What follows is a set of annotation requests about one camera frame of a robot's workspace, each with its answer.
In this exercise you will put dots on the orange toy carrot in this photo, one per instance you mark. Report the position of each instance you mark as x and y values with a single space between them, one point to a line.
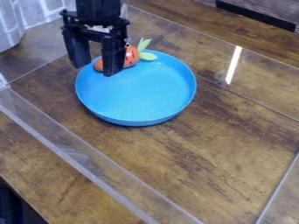
136 53

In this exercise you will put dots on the blue round tray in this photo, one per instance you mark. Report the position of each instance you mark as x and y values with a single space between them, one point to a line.
144 95

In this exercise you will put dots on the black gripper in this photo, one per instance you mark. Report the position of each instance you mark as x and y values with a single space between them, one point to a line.
95 21

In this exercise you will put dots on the dark baseboard strip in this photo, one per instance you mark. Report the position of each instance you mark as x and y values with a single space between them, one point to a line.
276 22

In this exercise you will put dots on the white curtain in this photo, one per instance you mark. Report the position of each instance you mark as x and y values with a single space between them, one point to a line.
23 14

